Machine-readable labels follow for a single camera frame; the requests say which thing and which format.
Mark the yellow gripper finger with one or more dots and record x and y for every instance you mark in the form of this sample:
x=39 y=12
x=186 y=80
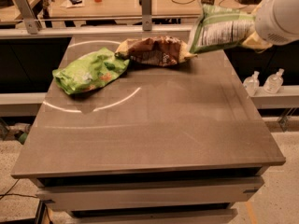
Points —
x=254 y=41

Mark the green jalapeno chip bag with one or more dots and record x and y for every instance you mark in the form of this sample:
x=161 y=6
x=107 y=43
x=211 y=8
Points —
x=219 y=28

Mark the brown chip bag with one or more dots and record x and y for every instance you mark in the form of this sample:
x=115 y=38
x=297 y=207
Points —
x=159 y=50

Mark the bright green chip bag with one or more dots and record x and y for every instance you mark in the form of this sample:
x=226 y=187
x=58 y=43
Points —
x=90 y=72

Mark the clear sanitizer bottle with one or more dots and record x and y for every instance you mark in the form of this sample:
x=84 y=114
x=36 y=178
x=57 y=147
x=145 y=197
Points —
x=274 y=82
x=251 y=84

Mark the upper table drawer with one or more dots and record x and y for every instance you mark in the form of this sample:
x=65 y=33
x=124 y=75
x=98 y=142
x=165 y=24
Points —
x=150 y=194

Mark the middle metal bracket post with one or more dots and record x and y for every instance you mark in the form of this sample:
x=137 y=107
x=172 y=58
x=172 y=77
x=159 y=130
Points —
x=146 y=15

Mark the metal bracket post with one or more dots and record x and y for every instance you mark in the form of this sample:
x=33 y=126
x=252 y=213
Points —
x=31 y=22
x=146 y=15

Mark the left metal bracket post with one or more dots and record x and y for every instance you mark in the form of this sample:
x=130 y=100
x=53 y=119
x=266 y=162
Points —
x=31 y=22

